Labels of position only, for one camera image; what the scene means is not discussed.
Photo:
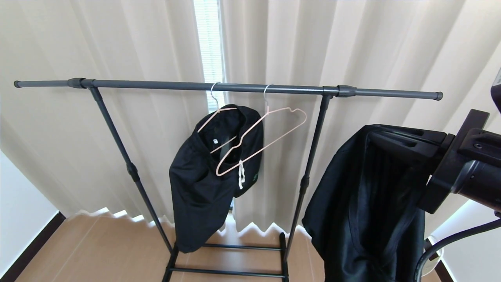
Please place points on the black clothes rack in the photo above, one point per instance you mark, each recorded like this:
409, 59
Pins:
156, 84

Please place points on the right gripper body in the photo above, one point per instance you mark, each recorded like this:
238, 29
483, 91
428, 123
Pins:
465, 172

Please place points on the black garment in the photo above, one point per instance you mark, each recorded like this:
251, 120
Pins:
364, 219

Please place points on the black shorts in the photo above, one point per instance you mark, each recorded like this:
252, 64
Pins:
199, 196

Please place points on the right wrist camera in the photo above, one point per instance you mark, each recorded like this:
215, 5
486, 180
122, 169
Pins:
497, 90

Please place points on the white laundry basket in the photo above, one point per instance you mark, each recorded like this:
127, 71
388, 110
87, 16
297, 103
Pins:
436, 256

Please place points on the beige curtain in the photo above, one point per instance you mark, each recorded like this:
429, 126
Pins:
98, 39
372, 39

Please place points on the pink clothes hanger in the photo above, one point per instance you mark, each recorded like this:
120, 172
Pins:
207, 117
274, 141

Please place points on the window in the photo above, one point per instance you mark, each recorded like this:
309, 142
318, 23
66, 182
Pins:
209, 39

